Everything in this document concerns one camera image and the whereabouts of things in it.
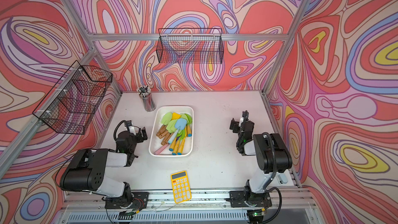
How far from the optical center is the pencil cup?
3.21 feet

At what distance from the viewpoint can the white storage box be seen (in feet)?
2.86

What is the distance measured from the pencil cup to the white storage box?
0.10 feet

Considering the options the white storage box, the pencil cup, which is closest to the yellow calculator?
the white storage box

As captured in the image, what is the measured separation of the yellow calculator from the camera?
0.75m
